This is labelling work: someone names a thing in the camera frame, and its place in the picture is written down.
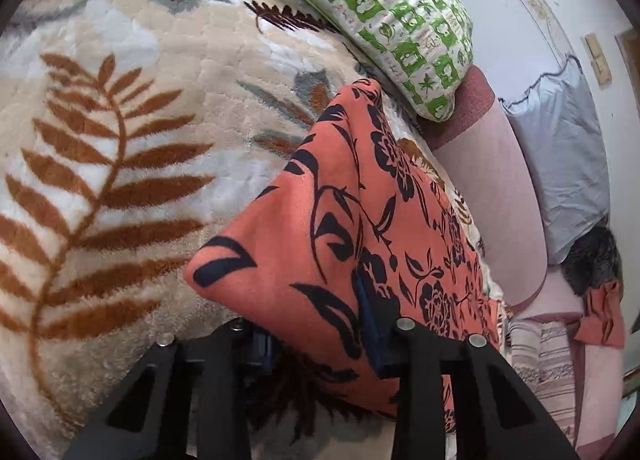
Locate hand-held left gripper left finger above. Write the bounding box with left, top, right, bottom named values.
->
left=65, top=320, right=275, bottom=460

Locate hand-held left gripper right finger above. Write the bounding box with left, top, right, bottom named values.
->
left=356, top=277, right=581, bottom=460

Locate rust orange cloth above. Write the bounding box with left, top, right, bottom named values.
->
left=574, top=282, right=627, bottom=347

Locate black furry cloth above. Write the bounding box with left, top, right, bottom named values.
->
left=562, top=225, right=624, bottom=297

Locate pale pink bed sheet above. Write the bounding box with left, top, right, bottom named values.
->
left=522, top=265, right=628, bottom=448

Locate grey blue pillow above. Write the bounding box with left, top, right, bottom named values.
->
left=500, top=57, right=612, bottom=267

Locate pink bolster cushion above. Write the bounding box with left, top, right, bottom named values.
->
left=419, top=65, right=552, bottom=313

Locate striped cushion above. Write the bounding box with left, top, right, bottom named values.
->
left=507, top=317, right=579, bottom=447

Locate green checked pillow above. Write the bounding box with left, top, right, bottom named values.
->
left=202, top=0, right=475, bottom=122

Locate leaf print fleece blanket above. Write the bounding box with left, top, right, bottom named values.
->
left=0, top=0, right=506, bottom=460

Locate beige light switch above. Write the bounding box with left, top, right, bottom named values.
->
left=585, top=32, right=614, bottom=87

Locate orange floral shirt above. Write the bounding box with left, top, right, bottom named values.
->
left=185, top=79, right=505, bottom=435

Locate framed wall plaque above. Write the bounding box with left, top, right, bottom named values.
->
left=615, top=27, right=640, bottom=87

